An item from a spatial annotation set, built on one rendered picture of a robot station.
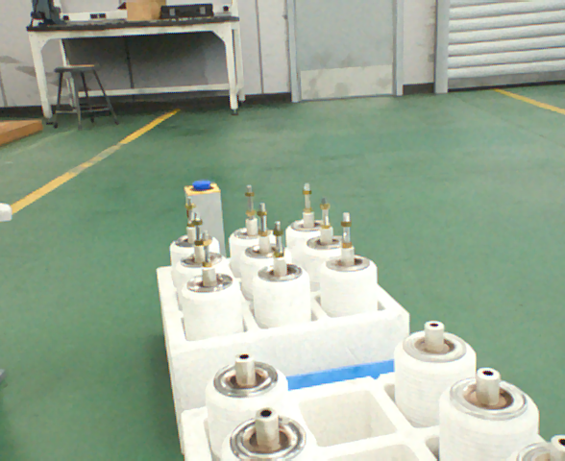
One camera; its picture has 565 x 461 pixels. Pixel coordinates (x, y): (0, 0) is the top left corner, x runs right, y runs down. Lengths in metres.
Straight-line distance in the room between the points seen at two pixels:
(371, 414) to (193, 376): 0.29
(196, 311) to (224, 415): 0.31
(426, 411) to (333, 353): 0.28
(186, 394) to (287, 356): 0.17
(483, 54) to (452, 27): 0.37
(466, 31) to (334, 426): 5.38
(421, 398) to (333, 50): 5.30
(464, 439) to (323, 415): 0.23
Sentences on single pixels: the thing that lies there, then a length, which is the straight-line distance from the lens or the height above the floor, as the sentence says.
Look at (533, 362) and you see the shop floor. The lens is 1.35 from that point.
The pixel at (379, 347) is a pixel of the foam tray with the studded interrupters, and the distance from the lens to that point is 1.08.
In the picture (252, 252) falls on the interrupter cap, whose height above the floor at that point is 0.25.
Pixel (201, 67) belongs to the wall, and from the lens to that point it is 6.07.
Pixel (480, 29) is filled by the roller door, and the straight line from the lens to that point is 6.11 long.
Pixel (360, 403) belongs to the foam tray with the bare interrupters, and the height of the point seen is 0.16.
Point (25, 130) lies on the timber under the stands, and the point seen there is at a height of 0.05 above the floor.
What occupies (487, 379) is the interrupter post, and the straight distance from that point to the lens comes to 0.71.
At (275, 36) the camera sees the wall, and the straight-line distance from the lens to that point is 5.99.
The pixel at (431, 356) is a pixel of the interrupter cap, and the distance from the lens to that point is 0.80.
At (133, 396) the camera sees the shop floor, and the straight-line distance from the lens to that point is 1.27.
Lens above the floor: 0.64
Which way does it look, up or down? 17 degrees down
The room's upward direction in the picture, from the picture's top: 4 degrees counter-clockwise
